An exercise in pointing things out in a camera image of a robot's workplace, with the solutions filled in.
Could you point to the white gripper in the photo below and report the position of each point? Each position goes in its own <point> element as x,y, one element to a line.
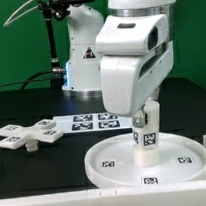
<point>127,82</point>

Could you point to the white round table top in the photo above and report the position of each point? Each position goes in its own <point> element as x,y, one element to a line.
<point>115,162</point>

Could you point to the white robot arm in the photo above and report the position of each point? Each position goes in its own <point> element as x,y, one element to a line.
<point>136,53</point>

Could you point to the white marker tag sheet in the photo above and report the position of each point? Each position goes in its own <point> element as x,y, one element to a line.
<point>91,122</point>

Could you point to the white obstacle fence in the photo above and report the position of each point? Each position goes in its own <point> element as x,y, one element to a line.
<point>54,176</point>

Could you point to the white cross-shaped table base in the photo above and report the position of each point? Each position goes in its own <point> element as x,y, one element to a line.
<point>14,136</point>

